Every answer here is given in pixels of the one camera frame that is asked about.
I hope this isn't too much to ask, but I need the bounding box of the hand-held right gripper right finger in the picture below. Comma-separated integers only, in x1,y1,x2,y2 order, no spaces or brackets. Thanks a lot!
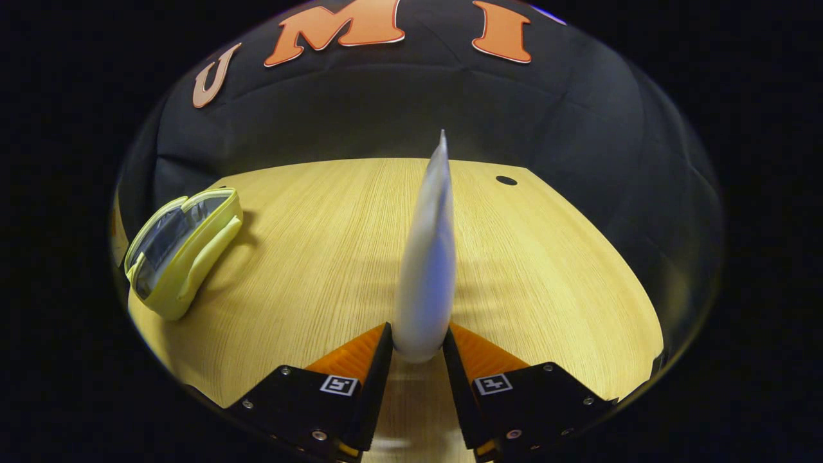
442,322,619,463

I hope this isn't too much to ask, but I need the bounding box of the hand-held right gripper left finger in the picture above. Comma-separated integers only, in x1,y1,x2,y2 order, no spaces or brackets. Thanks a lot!
224,322,394,463

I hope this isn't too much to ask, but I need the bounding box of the white squeeze tube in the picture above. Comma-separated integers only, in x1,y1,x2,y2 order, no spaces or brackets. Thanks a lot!
392,129,459,365

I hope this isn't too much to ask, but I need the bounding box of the pale yellow suitcase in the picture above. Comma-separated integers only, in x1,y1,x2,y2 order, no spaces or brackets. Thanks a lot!
123,186,246,322

